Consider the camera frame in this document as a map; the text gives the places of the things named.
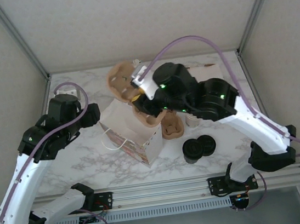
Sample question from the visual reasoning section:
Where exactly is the white patterned paper gift bag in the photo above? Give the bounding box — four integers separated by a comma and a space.
95, 91, 168, 175

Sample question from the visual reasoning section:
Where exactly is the brown pulp cup carrier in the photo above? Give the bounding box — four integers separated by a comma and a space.
158, 107, 185, 141
104, 56, 169, 133

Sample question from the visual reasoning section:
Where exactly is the white paper napkin stack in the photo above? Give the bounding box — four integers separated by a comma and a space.
188, 63, 223, 84

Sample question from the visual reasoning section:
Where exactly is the white paper cup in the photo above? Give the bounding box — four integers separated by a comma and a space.
185, 115, 201, 129
185, 112, 199, 122

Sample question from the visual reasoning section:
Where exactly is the green circuit board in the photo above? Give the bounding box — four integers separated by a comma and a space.
231, 193, 250, 207
78, 213, 104, 224

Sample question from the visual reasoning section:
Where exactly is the aluminium table side rail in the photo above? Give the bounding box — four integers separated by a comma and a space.
14, 74, 67, 202
235, 46, 270, 122

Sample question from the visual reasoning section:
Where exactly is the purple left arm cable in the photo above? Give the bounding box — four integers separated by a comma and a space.
0, 79, 112, 224

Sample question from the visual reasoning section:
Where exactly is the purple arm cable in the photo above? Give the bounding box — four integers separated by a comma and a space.
132, 21, 300, 224
0, 79, 112, 224

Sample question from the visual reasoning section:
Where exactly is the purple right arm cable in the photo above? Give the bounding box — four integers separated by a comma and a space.
132, 21, 300, 224

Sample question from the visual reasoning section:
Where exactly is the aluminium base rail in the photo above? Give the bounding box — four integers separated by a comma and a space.
30, 163, 300, 223

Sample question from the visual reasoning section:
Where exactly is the aluminium frame post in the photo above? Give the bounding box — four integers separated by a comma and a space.
230, 0, 294, 56
0, 0, 52, 87

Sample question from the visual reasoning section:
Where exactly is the grey slotted cable duct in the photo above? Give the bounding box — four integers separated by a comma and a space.
45, 197, 233, 224

